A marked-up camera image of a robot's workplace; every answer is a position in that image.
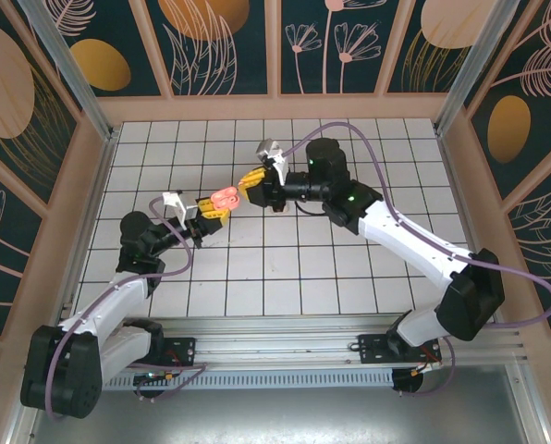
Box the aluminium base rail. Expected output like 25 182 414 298
108 315 522 371

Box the aluminium frame post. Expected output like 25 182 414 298
18 0 119 142
435 0 520 135

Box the pink earbud charging case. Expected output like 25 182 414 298
210 186 242 212

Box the perforated grey cable duct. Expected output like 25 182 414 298
102 371 396 390

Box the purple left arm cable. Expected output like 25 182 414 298
43 197 208 420

